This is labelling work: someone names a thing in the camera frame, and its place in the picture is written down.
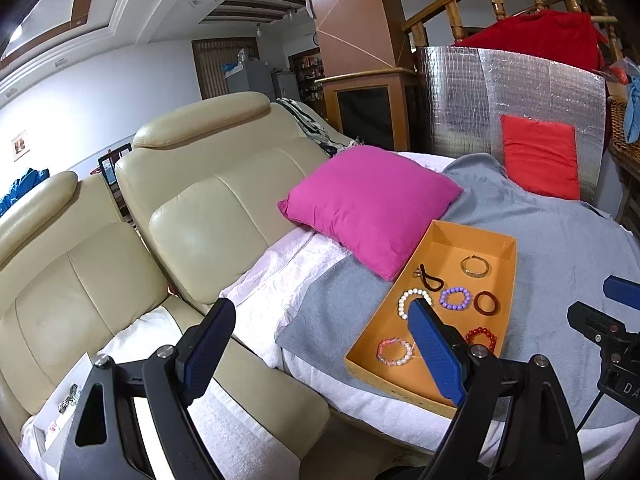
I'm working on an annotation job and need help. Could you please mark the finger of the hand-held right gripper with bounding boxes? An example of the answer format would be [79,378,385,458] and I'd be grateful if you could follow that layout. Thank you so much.
[566,300,640,348]
[602,275,640,302]

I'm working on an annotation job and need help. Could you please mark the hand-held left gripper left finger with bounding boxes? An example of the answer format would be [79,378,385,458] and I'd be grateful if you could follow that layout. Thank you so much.
[59,297,237,480]

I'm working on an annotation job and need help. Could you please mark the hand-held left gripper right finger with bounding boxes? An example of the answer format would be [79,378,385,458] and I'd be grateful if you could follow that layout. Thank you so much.
[407,297,586,480]

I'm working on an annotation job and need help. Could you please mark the purple bead bracelet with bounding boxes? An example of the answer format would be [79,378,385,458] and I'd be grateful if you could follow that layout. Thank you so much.
[439,286,472,311]

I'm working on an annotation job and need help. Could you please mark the red bead bracelet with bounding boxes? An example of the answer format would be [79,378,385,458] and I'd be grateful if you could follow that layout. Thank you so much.
[465,326,497,352]

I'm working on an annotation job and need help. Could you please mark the pink white bead bracelet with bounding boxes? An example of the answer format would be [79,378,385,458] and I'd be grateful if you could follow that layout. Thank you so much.
[376,337,417,367]

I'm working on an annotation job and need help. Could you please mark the dark red bangle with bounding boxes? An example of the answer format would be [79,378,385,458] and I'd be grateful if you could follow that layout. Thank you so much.
[473,290,501,316]

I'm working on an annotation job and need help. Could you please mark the thin black hair tie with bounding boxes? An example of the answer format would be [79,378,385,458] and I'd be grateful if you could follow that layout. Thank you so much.
[412,263,444,292]

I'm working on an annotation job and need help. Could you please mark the orange cardboard box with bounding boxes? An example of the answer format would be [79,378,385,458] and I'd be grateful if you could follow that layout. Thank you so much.
[345,219,517,418]

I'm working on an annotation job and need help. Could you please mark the gold bangle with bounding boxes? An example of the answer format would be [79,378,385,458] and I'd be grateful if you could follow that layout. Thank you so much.
[460,256,490,277]

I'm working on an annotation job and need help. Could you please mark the white towel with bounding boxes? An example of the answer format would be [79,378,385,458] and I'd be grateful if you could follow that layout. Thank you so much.
[20,305,281,480]

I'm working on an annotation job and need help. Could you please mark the grey blanket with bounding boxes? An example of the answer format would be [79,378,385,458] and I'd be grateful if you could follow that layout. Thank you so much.
[275,152,640,431]

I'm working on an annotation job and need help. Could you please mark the beige leather sofa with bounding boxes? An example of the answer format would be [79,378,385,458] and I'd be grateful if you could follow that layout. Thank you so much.
[0,91,361,461]

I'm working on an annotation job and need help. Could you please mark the red pillow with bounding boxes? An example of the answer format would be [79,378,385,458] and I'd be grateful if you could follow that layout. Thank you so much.
[500,114,581,202]

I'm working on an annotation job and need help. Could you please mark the pink pillow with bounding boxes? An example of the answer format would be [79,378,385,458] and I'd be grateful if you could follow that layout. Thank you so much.
[277,145,465,282]

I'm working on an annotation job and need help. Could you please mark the wicker basket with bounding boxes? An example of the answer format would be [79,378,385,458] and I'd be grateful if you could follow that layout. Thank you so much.
[605,95,640,221]

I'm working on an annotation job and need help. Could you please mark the blue cloth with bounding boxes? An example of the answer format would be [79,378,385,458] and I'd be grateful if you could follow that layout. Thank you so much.
[0,167,51,217]
[622,75,640,143]

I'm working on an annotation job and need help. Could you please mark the striped cloth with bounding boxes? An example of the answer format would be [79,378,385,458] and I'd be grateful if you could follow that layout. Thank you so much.
[275,97,336,148]

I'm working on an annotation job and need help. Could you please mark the silver insulation sheet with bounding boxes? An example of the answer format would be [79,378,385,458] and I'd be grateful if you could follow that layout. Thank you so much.
[414,45,608,206]

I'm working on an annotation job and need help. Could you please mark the wooden cabinet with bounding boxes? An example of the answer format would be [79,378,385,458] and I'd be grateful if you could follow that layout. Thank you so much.
[314,66,421,152]

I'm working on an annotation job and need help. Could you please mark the grey refrigerator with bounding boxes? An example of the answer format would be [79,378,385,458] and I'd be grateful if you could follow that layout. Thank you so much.
[222,60,275,97]
[272,72,300,102]

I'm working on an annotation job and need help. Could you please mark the red cloth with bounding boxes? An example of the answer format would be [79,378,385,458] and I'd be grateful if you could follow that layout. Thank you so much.
[452,8,608,72]

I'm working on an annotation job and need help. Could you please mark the wooden door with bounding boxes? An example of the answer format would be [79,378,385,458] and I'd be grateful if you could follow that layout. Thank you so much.
[191,36,261,101]

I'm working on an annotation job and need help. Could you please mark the shelf with bottles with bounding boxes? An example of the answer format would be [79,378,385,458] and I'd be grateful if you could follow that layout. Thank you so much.
[290,50,326,103]

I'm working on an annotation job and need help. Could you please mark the wooden stair railing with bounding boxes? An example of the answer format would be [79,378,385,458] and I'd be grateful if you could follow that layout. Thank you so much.
[402,0,626,61]

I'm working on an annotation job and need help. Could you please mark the brown panelled pillar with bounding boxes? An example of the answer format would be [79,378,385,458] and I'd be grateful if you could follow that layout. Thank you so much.
[297,0,407,78]

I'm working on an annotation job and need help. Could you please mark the black cable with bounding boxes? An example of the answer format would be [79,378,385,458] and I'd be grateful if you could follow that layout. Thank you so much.
[575,392,608,433]

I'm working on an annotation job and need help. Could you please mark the white pearl bracelet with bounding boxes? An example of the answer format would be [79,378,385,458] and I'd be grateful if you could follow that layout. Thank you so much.
[397,287,433,320]

